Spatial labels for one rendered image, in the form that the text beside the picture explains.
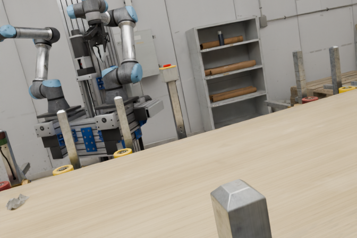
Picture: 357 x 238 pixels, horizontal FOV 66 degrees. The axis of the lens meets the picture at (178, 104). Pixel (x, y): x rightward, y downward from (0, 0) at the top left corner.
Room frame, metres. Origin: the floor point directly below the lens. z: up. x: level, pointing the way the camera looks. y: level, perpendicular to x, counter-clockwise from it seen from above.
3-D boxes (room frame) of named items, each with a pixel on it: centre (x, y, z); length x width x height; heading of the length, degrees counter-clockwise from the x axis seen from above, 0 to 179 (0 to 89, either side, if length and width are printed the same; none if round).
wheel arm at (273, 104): (1.60, -0.63, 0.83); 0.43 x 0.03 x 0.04; 15
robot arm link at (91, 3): (1.51, 0.34, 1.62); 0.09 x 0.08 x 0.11; 167
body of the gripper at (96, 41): (1.51, 0.34, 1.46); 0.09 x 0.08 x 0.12; 160
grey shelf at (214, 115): (3.88, -0.78, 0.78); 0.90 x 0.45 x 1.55; 100
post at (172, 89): (1.33, 0.01, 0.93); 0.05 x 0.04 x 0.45; 105
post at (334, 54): (1.58, -0.94, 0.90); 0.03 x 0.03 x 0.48; 15
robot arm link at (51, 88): (2.02, 0.88, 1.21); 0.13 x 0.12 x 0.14; 63
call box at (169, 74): (1.33, 0.02, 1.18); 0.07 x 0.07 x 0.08; 15
